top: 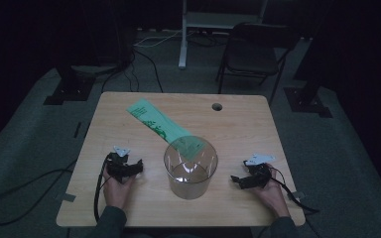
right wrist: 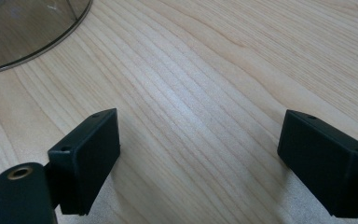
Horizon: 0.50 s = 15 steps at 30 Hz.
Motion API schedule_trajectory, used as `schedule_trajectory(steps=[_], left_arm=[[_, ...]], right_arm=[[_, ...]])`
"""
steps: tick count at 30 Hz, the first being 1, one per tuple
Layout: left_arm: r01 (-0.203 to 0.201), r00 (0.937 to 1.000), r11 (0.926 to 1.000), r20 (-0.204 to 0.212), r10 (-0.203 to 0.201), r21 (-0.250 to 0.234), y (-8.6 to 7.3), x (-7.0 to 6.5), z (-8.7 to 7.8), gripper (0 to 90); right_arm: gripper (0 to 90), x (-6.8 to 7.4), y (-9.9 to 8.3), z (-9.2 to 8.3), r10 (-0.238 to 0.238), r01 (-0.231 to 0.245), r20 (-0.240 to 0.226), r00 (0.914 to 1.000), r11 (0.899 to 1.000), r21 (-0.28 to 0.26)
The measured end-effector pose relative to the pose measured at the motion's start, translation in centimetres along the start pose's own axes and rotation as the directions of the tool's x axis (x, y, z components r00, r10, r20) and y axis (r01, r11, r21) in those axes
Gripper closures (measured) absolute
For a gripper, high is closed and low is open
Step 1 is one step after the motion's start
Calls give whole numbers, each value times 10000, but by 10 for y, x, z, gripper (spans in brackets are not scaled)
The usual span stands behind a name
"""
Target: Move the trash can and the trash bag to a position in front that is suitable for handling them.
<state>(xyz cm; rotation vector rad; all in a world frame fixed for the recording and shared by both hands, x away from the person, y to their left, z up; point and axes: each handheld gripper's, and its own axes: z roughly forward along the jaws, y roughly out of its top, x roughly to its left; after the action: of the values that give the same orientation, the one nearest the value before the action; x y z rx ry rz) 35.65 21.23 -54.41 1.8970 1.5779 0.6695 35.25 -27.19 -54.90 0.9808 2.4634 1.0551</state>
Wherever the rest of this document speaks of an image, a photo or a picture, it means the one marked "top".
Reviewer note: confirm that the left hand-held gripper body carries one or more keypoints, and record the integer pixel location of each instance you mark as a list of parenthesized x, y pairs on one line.
[(119, 167)]

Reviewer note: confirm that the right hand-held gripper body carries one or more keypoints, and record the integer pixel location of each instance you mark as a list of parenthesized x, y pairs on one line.
[(259, 173)]

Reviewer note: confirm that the black folding chair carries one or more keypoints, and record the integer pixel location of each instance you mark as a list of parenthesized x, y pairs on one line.
[(254, 58)]

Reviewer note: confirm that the grey tape piece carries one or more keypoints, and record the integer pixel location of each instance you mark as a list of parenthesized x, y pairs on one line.
[(296, 195), (66, 197)]

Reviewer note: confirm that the white desk frame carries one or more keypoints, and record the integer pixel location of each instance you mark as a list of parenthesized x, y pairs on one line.
[(211, 20)]

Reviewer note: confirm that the black tape strip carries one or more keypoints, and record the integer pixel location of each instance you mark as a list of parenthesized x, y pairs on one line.
[(77, 130)]

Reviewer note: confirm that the black stand base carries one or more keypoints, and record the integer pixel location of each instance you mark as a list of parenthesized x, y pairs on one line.
[(306, 99), (69, 87)]

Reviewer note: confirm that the person's right hand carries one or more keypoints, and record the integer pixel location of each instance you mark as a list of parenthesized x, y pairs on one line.
[(274, 196)]

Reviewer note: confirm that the person's left hand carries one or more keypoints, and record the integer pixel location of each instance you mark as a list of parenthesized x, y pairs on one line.
[(116, 193)]

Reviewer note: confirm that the green plastic bag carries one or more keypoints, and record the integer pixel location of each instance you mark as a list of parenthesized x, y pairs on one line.
[(152, 120)]

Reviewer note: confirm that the clear plastic cup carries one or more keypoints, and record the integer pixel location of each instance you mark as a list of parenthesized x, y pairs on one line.
[(190, 185)]

